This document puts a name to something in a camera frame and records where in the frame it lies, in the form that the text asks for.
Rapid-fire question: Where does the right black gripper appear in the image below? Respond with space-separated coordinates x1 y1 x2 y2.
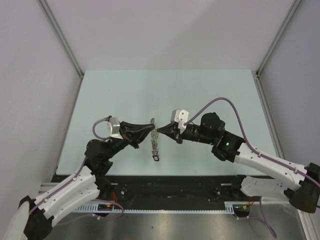
157 122 215 145

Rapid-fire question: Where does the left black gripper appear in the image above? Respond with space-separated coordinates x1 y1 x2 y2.
103 120 154 160

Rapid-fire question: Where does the metal key organizer ring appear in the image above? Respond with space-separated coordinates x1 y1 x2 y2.
148 117 162 157

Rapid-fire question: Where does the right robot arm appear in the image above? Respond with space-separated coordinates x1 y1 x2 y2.
157 112 320 214

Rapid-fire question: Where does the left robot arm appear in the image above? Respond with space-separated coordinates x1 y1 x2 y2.
19 116 155 240

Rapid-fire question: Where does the black key tag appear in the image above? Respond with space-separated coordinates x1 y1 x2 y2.
152 155 160 162

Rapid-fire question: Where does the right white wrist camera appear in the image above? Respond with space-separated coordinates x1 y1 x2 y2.
170 109 189 134

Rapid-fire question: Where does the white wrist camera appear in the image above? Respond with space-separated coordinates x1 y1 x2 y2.
170 109 189 134
107 116 123 140

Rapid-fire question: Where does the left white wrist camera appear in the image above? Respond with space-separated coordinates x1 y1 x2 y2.
107 116 123 140

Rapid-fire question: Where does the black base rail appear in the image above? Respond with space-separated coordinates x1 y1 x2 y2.
98 175 250 211

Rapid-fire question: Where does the white cable duct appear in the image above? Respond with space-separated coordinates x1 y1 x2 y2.
73 202 251 215

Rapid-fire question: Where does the left aluminium frame post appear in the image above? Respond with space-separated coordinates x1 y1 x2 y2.
37 0 84 80

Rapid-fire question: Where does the aluminium frame post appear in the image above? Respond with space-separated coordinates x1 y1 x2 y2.
37 0 84 80
255 0 304 77

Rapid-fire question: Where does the right aluminium frame post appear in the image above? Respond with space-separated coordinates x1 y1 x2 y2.
255 0 304 77

